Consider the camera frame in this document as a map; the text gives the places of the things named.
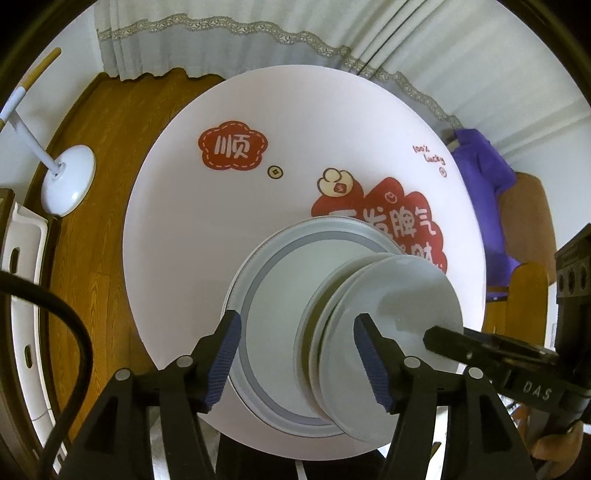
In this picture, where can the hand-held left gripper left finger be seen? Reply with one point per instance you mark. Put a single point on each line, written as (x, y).
(226, 360)

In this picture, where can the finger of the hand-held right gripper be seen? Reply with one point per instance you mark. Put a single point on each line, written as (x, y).
(445, 340)

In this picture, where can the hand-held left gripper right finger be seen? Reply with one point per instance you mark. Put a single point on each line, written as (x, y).
(371, 364)

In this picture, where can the white bowl with grey band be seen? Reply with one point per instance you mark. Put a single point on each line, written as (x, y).
(301, 334)
(314, 344)
(401, 300)

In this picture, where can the white plate with grey rim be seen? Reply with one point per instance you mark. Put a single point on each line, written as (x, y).
(277, 286)
(318, 223)

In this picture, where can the brown wooden chair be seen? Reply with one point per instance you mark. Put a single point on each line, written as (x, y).
(526, 295)

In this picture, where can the brown armchair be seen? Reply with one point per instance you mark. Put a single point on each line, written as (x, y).
(531, 217)

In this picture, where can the purple cloth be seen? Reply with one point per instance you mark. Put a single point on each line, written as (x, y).
(480, 184)

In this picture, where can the white plastic stool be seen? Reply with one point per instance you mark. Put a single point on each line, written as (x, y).
(23, 240)

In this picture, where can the grey curtain with patterned trim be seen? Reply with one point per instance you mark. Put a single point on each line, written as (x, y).
(207, 23)
(485, 55)

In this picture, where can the long wooden barre rail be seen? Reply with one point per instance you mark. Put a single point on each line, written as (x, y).
(46, 64)

